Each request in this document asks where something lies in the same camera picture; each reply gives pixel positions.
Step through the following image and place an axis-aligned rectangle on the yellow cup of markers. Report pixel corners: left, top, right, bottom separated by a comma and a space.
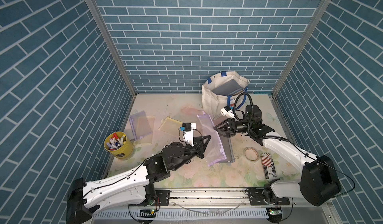
104, 131, 134, 159

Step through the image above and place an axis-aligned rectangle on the clear tape roll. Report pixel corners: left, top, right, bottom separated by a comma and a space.
243, 147, 260, 162

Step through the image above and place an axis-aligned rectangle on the aluminium front rail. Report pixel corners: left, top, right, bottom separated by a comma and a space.
86, 187, 333, 208

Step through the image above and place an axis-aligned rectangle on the pale yellow pouch under purple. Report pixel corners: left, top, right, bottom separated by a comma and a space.
136, 116, 155, 144

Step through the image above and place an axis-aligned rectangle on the white canvas Doraemon tote bag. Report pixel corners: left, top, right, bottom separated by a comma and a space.
202, 71, 249, 117

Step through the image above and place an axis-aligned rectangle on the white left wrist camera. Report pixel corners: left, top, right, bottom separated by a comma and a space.
179, 122, 196, 146

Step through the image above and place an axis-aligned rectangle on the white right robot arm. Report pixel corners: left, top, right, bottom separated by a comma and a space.
214, 104, 342, 207

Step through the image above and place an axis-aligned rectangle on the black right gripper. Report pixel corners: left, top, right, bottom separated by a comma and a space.
214, 120, 252, 139

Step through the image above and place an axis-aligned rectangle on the striped tape roll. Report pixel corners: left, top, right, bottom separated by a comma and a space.
261, 153, 277, 179

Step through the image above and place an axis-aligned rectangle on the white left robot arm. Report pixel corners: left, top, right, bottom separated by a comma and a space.
66, 135, 211, 224

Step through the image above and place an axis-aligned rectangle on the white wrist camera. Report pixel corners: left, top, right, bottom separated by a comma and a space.
220, 105, 235, 118
179, 122, 196, 146

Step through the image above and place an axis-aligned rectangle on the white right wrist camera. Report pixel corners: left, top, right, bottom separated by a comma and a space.
220, 105, 235, 118

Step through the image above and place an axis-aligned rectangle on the aluminium corner frame post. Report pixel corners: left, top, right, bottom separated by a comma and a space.
272, 0, 331, 98

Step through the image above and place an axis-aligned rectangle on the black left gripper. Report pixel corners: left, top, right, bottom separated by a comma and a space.
169, 135, 210, 171

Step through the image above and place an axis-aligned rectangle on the blue mesh pouch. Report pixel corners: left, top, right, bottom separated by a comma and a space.
212, 80, 243, 96

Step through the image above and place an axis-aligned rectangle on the left aluminium corner post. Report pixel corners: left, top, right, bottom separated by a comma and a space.
84, 0, 136, 98

